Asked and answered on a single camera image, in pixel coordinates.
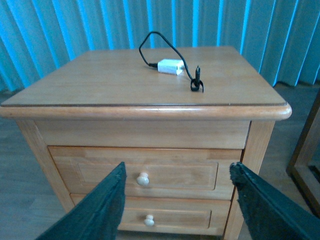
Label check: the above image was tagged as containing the white charger adapter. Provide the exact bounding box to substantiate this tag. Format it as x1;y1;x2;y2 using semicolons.
157;58;184;76

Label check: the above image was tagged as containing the wooden nightstand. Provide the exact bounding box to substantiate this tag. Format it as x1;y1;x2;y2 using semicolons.
0;46;292;240

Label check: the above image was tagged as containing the black cable on nightstand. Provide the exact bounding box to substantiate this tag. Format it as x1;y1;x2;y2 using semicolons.
138;30;205;93

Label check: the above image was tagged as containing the drawer knob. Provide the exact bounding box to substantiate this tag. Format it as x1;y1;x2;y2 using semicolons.
136;172;150;187
143;214;155;227

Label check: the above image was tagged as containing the wooden drawer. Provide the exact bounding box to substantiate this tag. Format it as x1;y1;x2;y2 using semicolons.
70;192;232;236
49;146;242;201

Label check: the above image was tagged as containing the grey pleated curtain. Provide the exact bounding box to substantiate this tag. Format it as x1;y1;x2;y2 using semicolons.
0;0;320;91

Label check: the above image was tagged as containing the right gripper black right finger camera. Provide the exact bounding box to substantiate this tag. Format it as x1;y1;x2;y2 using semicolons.
229;162;320;240

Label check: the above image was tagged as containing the dark wooden furniture frame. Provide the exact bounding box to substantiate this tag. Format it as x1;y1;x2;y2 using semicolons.
286;93;320;217

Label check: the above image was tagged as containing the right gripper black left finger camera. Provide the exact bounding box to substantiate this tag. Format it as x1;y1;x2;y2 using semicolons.
37;162;126;240

